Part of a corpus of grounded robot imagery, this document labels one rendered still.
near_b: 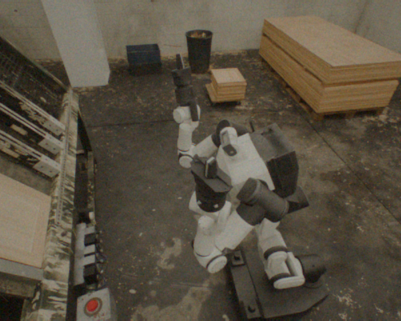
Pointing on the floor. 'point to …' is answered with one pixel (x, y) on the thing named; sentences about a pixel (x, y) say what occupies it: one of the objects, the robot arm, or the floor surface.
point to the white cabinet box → (79, 41)
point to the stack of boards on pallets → (329, 66)
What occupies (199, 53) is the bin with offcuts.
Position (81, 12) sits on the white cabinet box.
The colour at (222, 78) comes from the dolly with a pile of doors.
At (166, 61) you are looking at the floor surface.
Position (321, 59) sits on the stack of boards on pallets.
